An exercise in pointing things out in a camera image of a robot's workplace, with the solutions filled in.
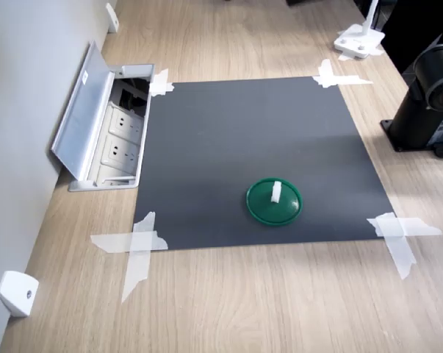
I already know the round green lid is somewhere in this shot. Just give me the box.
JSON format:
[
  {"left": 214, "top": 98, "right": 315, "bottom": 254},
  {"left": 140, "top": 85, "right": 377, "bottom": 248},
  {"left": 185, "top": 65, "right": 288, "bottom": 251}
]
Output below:
[{"left": 245, "top": 177, "right": 304, "bottom": 227}]

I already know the dark grey mat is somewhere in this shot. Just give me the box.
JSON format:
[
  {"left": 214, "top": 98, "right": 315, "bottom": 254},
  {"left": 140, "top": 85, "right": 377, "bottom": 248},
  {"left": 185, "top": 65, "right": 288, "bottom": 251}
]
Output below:
[{"left": 134, "top": 76, "right": 395, "bottom": 252}]

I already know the white power socket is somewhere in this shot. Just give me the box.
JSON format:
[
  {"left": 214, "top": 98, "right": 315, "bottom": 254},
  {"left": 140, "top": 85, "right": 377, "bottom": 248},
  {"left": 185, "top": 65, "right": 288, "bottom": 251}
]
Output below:
[
  {"left": 108, "top": 105, "right": 144, "bottom": 138},
  {"left": 101, "top": 135, "right": 140, "bottom": 167}
]

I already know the white tape strip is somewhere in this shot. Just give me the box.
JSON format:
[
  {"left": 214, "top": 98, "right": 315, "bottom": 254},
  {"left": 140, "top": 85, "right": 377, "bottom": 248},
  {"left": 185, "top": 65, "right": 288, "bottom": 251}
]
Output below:
[
  {"left": 374, "top": 213, "right": 417, "bottom": 281},
  {"left": 90, "top": 230, "right": 169, "bottom": 254},
  {"left": 317, "top": 58, "right": 336, "bottom": 89},
  {"left": 312, "top": 75, "right": 375, "bottom": 89},
  {"left": 120, "top": 211, "right": 157, "bottom": 304},
  {"left": 148, "top": 82, "right": 176, "bottom": 98},
  {"left": 366, "top": 216, "right": 443, "bottom": 238},
  {"left": 153, "top": 68, "right": 170, "bottom": 97}
]

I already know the silver cable duct box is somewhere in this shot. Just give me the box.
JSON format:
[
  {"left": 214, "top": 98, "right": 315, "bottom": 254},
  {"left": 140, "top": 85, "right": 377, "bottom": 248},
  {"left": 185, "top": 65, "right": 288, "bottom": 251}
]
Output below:
[{"left": 50, "top": 40, "right": 156, "bottom": 193}]

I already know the white stand bracket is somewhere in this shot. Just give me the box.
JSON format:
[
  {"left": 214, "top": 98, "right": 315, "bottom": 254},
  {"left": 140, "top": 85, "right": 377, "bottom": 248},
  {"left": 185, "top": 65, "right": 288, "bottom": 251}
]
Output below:
[{"left": 333, "top": 0, "right": 386, "bottom": 61}]

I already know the small white corner bracket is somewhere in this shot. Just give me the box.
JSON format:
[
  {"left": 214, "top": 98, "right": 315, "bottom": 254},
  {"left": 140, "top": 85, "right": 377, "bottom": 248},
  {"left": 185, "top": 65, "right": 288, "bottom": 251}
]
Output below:
[
  {"left": 105, "top": 2, "right": 119, "bottom": 35},
  {"left": 0, "top": 270, "right": 40, "bottom": 318}
]

